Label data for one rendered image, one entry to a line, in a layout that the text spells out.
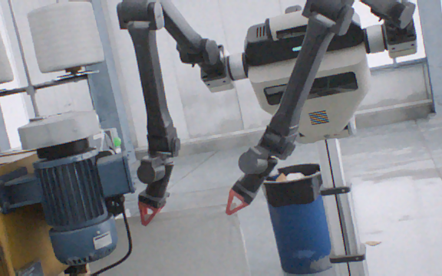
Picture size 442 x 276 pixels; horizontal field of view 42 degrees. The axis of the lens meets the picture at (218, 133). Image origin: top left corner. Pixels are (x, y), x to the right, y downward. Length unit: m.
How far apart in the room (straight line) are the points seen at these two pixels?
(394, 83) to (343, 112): 7.57
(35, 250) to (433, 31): 8.06
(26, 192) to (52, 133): 0.18
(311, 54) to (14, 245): 0.82
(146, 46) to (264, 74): 0.53
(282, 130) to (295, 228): 2.37
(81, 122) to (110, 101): 9.02
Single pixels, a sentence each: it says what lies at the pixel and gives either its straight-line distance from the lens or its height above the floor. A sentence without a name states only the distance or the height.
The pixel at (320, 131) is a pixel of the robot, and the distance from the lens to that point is 2.04.
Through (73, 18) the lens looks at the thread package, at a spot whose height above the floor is 1.64.
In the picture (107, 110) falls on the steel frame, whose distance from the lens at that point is 10.38.
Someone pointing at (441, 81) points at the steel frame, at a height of 0.55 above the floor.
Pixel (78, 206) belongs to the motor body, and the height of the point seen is 1.22.
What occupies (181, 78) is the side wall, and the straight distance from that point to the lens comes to 10.05.
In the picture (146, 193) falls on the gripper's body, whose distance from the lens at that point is 1.65.
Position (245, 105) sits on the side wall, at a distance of 9.80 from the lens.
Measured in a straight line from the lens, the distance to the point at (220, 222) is 1.62.
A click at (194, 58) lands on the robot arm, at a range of 1.79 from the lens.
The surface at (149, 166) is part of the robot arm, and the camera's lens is 1.55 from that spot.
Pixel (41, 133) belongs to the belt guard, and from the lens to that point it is 1.30.
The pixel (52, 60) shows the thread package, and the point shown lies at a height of 1.55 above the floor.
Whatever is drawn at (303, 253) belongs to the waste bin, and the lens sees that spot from 3.88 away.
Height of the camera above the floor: 1.47
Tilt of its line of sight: 7 degrees down
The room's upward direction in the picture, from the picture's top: 12 degrees counter-clockwise
